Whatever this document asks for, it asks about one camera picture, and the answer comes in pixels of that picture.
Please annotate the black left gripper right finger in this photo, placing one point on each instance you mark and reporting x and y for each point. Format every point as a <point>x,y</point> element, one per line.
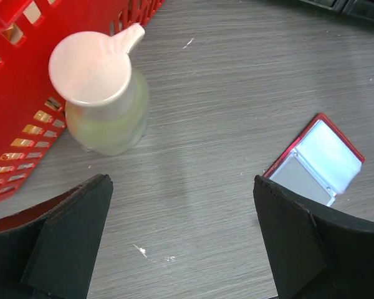
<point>314,251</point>

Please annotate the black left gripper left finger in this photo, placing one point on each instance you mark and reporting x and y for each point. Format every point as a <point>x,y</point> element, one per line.
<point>49,250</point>

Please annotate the red leather card holder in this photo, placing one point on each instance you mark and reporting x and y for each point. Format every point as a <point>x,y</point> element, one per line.
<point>319,164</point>

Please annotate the red plastic shopping basket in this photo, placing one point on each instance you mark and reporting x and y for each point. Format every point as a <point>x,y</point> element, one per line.
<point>31,111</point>

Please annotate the green soap pump bottle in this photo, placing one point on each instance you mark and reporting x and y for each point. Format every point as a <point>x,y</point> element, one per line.
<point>106,108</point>

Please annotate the black three-compartment tray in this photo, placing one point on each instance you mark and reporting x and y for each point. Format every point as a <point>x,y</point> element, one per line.
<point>361,10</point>

